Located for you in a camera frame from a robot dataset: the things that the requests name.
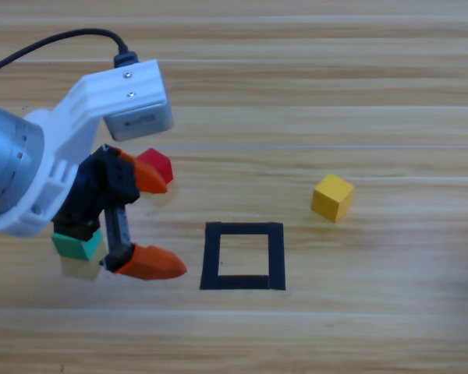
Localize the red wooden cube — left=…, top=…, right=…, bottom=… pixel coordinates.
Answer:
left=136, top=147, right=175, bottom=185

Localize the black tape square outline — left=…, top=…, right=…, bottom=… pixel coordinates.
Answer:
left=199, top=221, right=287, bottom=291

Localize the black camera cable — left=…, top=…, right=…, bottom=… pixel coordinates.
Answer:
left=0, top=27, right=139, bottom=78

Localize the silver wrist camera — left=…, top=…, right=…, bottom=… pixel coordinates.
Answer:
left=102, top=99, right=176, bottom=143

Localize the yellow wooden cube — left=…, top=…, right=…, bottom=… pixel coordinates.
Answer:
left=310, top=173, right=356, bottom=224

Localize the green wooden cube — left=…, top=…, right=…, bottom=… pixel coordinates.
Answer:
left=51, top=228, right=105, bottom=263

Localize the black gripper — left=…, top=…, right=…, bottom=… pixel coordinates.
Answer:
left=51, top=143, right=189, bottom=282

